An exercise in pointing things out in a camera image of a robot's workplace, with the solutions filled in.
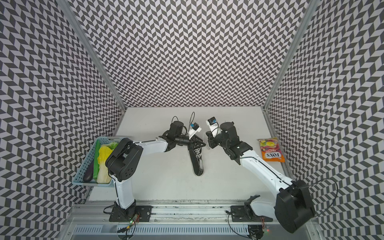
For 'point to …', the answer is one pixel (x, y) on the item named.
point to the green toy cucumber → (96, 164)
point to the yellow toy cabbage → (104, 176)
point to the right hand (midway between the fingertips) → (208, 135)
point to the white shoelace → (198, 154)
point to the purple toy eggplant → (88, 175)
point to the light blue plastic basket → (86, 161)
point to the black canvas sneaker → (196, 161)
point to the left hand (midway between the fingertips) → (204, 145)
